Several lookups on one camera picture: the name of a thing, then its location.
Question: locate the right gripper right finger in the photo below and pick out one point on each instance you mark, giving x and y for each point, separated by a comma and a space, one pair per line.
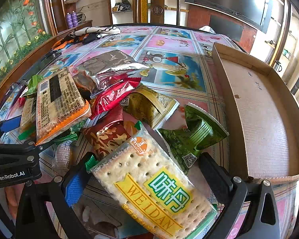
261, 220

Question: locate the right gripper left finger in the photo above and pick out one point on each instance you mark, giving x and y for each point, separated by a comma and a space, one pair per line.
33, 219

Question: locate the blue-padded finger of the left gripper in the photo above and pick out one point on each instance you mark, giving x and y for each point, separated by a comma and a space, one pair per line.
10, 124

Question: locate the small green snack packet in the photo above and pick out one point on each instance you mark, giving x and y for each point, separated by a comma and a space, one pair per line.
32, 86

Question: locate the orange edged cracker pack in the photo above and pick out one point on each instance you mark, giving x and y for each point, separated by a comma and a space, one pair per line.
59, 106

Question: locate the red gold patterned packet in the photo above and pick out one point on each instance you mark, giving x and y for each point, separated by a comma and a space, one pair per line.
108, 133

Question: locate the green yellow cracker pack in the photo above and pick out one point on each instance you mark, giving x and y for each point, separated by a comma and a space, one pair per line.
151, 188

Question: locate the silver foil snack bag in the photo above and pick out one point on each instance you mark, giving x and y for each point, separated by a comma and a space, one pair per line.
103, 71

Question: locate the dark green snack packet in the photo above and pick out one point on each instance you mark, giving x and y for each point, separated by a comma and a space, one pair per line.
202, 131

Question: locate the red foil snack packet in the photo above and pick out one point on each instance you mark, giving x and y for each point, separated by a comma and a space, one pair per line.
109, 98

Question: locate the olive yellow snack packet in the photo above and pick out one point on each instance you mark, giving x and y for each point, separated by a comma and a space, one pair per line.
149, 106

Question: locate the cardboard box tray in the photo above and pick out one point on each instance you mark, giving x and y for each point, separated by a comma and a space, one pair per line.
262, 118

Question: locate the patterned cloth bundle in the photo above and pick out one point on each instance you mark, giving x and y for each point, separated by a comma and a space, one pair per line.
86, 36

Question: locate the purple spray can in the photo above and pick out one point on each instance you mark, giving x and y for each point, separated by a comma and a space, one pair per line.
69, 20
74, 18

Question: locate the floral picture tablecloth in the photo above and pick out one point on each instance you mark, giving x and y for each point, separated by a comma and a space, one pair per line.
182, 67

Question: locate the wooden chair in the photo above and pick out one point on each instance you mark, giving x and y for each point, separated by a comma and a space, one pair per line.
157, 12

